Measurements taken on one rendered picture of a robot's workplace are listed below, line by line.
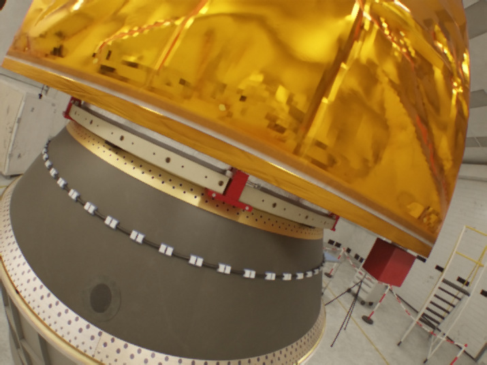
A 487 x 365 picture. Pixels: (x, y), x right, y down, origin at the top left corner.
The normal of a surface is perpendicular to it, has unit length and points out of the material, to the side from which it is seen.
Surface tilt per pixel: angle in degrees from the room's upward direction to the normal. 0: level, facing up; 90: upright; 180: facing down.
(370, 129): 92
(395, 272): 90
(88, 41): 90
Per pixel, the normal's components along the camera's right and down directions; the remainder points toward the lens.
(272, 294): 0.62, -0.18
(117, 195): 0.18, -0.37
